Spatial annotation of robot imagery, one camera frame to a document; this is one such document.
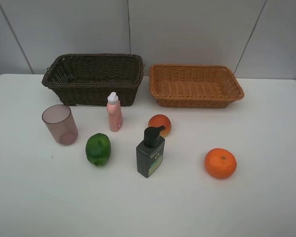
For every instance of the red orange peach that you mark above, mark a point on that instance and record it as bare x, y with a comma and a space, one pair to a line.
161, 120

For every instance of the pink bottle white cap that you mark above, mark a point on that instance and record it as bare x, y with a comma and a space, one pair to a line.
114, 112

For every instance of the green lime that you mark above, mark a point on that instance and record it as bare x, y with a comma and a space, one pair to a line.
98, 149

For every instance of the light brown wicker basket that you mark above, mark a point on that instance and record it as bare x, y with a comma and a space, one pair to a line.
193, 86

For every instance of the dark brown wicker basket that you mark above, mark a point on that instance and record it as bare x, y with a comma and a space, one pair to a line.
88, 79

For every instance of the dark green pump bottle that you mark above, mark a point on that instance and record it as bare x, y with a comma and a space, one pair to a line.
149, 153

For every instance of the translucent purple plastic cup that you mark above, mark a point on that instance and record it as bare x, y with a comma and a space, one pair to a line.
60, 123

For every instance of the orange tangerine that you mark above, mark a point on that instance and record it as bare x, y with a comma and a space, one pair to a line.
220, 163

